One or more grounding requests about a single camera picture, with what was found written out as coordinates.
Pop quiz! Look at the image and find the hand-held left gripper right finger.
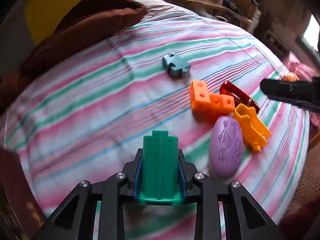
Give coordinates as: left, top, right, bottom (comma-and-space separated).
177, 149, 285, 240

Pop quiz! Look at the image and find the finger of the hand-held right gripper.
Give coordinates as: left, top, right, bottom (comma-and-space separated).
269, 95, 320, 112
260, 77, 320, 100

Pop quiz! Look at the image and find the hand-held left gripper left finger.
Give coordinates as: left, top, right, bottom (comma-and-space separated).
32, 149, 143, 240

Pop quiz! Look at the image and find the green plastic block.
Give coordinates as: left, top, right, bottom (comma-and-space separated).
137, 130, 183, 207

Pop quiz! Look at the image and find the orange cube block piece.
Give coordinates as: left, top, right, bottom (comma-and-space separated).
189, 79, 235, 124

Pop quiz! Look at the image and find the orange ribbed plastic piece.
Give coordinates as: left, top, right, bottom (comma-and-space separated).
282, 72, 300, 82

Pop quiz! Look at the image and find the pink cloth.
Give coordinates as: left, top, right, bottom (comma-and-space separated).
282, 52, 320, 80

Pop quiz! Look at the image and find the red plastic carabiner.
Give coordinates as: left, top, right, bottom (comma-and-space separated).
219, 80, 260, 113

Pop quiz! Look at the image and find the yellow plastic cutter shape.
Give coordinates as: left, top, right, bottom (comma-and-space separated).
234, 103, 272, 153

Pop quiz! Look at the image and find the purple oval soap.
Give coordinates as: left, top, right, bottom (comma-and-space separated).
209, 116, 243, 179

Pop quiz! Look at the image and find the brown cardboard box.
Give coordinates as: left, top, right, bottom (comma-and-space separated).
234, 0, 262, 20

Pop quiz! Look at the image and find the blue puzzle piece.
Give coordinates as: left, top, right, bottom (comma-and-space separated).
162, 52, 191, 78

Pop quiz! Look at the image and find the brown duvet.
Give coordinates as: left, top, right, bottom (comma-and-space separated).
0, 0, 148, 110

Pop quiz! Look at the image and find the grey yellow blue headboard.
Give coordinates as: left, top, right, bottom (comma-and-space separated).
0, 0, 143, 63

